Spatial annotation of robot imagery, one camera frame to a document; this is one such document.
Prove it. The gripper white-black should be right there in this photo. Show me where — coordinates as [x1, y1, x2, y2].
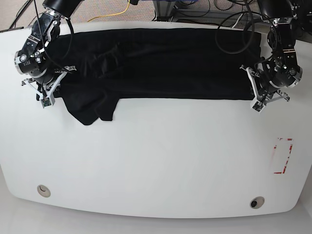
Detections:
[240, 65, 290, 113]
[20, 65, 77, 108]

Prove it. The black t-shirt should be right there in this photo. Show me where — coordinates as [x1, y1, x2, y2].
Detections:
[48, 28, 261, 125]

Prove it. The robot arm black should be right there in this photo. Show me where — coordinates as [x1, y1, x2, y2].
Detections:
[217, 0, 311, 113]
[14, 0, 81, 108]

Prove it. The red tape rectangle marking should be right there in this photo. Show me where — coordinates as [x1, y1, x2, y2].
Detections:
[270, 138, 294, 175]

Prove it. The left table grommet hole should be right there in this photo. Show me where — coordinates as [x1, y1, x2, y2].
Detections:
[37, 185, 51, 198]

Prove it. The table grommet hole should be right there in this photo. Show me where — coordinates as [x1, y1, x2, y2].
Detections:
[250, 196, 265, 209]
[37, 185, 51, 198]

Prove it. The right table grommet hole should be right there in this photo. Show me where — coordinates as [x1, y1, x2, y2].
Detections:
[250, 196, 265, 209]

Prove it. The yellow cable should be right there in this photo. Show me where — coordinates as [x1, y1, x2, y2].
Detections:
[87, 0, 130, 22]

